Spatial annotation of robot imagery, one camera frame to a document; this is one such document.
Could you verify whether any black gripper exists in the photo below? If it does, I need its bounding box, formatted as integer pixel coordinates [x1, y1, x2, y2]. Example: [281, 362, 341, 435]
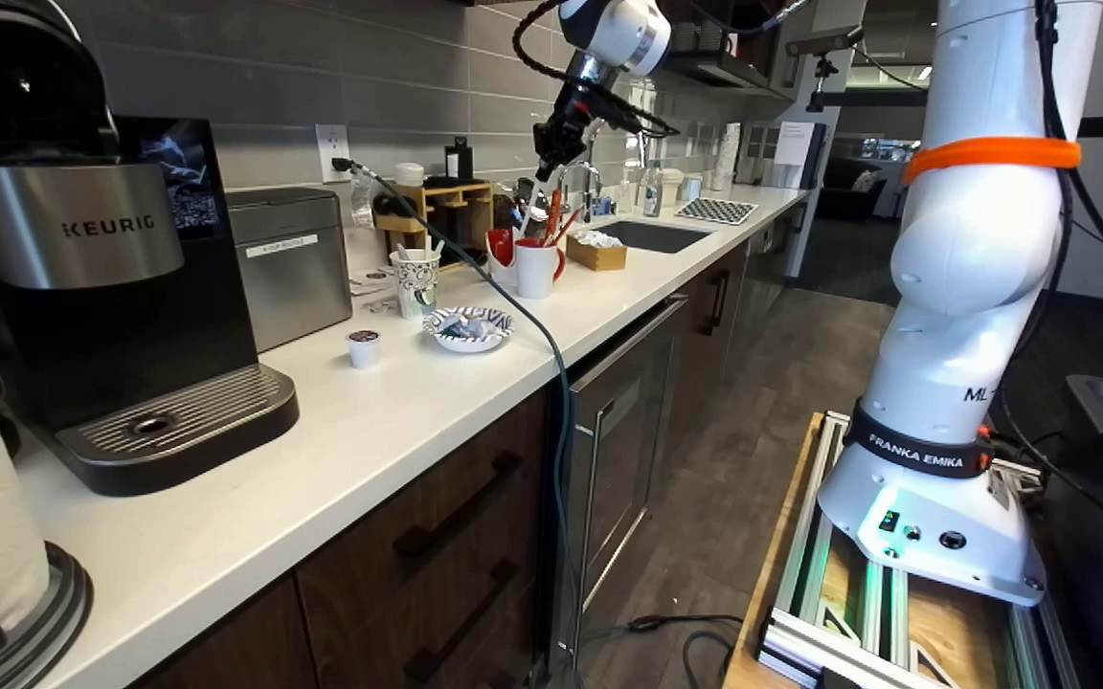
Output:
[526, 111, 604, 210]

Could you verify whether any patterned paper coffee cup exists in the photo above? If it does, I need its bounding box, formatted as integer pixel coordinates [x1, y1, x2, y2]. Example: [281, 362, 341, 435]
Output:
[388, 243, 447, 325]

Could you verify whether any black Keurig coffee machine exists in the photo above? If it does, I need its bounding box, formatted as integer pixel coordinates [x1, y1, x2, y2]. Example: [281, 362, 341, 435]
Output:
[0, 0, 302, 502]

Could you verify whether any red plastic utensil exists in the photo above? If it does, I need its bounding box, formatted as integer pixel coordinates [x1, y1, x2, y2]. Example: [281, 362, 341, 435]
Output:
[544, 186, 587, 250]

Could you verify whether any wooden packet box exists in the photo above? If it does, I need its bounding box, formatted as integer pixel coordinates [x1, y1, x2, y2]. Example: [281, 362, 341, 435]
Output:
[564, 231, 631, 275]

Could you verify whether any black canister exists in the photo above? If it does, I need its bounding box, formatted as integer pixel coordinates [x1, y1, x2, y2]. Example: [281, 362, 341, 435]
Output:
[442, 132, 477, 186]

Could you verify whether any wooden countertop organizer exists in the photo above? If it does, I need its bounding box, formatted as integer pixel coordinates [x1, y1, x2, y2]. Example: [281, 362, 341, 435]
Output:
[373, 174, 502, 260]

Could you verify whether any black kitchen sink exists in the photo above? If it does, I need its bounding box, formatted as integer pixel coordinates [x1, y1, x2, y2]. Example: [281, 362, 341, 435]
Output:
[592, 215, 716, 255]

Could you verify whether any blue patterned paper plate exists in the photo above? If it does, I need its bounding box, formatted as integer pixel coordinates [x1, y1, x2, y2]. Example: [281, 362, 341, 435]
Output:
[422, 302, 518, 358]

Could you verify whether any grey dish drying mat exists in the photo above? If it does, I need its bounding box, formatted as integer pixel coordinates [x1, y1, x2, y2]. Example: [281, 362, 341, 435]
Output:
[674, 194, 758, 231]

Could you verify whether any white pod purple lid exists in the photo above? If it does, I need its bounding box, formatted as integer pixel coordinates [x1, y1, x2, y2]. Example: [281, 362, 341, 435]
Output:
[343, 325, 388, 370]

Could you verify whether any stainless steel box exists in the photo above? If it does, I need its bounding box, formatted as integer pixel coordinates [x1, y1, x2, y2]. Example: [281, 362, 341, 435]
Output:
[222, 183, 357, 354]

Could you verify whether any dark wood counter cabinet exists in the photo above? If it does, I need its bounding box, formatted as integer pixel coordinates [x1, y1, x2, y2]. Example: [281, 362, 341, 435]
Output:
[126, 202, 823, 689]

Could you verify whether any white mug red handle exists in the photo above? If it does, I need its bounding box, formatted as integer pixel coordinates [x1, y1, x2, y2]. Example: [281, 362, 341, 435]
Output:
[504, 238, 569, 307]

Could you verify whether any white wall outlet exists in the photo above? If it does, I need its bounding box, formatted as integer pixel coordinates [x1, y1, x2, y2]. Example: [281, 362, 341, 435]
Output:
[309, 118, 357, 183]

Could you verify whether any orange strap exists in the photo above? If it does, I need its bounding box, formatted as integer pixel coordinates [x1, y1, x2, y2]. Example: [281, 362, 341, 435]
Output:
[899, 132, 1086, 192]

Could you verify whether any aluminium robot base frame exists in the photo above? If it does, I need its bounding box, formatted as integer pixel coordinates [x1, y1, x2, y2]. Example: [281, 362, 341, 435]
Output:
[720, 405, 1093, 689]

